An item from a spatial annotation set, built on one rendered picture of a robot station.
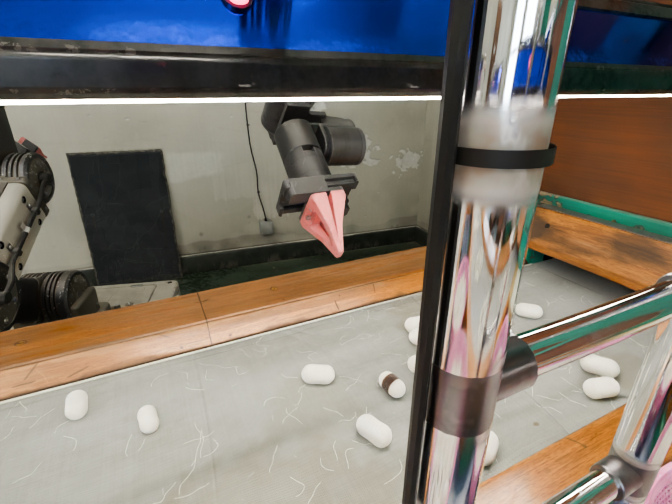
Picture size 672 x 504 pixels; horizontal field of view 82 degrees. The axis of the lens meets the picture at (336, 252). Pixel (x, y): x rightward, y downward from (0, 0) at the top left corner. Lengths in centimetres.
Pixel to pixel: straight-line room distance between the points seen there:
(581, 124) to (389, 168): 204
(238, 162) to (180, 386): 200
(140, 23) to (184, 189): 222
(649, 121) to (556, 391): 40
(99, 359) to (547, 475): 47
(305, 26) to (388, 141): 247
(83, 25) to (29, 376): 43
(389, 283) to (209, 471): 37
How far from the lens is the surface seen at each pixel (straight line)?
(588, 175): 76
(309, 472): 39
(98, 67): 19
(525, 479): 38
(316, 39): 22
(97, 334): 57
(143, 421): 44
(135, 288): 136
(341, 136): 58
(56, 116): 242
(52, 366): 56
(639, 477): 30
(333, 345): 52
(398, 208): 282
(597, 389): 51
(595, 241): 69
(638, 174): 72
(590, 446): 43
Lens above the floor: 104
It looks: 23 degrees down
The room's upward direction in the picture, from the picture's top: straight up
